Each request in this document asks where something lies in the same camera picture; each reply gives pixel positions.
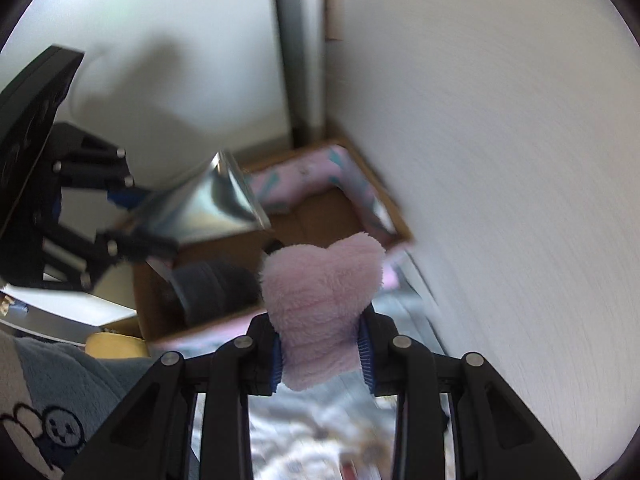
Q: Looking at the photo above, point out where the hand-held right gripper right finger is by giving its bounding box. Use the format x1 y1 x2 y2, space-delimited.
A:
356 305 583 480

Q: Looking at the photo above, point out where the white board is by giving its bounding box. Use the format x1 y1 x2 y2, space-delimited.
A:
0 282 138 346

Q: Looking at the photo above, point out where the yellow object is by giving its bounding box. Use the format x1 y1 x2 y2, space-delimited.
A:
85 332 151 358

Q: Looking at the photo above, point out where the blue cartoon towel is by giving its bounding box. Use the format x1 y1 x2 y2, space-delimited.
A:
0 332 151 480

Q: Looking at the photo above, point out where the pink teal patterned cloth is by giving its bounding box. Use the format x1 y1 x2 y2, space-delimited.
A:
247 144 401 246

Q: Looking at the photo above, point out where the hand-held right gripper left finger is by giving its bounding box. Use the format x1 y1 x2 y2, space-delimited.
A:
62 310 288 480

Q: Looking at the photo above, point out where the silver foil packet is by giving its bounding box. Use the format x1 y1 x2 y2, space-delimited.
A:
117 150 273 248

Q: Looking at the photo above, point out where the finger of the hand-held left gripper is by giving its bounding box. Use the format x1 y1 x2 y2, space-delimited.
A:
42 210 181 293
50 125 151 211

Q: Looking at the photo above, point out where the beige wall plate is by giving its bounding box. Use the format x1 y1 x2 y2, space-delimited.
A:
324 0 346 42

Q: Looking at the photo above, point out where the grey metal pole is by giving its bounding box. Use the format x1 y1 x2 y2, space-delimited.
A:
272 0 326 146

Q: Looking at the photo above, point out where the cardboard box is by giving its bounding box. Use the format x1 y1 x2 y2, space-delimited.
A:
120 132 416 348

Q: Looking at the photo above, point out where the dark grey cloth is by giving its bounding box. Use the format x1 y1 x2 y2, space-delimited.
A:
172 260 263 331

